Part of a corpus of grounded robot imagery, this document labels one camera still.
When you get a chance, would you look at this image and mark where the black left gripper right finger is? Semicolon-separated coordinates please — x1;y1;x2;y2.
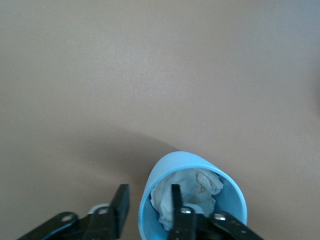
167;184;265;240

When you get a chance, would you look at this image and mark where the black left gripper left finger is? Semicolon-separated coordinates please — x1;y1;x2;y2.
17;184;131;240

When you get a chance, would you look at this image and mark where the white tissue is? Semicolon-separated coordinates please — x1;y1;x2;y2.
149;169;225;232

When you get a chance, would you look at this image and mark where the blue plastic cup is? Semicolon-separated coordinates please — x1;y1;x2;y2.
138;150;248;240

